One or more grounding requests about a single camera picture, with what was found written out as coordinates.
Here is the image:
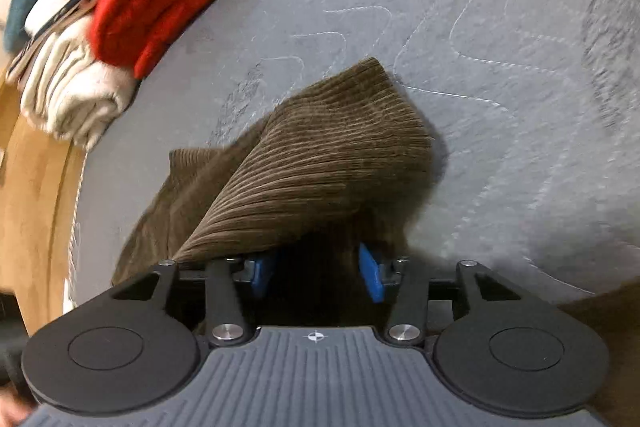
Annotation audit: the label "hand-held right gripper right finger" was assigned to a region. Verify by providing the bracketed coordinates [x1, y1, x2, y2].
[358, 243, 532, 349]

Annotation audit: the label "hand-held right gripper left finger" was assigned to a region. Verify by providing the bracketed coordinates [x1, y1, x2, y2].
[109, 253, 274, 349]

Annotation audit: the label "brown corduroy pants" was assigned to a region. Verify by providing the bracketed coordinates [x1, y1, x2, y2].
[111, 57, 437, 337]

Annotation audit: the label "cream folded garment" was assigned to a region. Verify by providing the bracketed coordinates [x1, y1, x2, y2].
[20, 26, 142, 150]

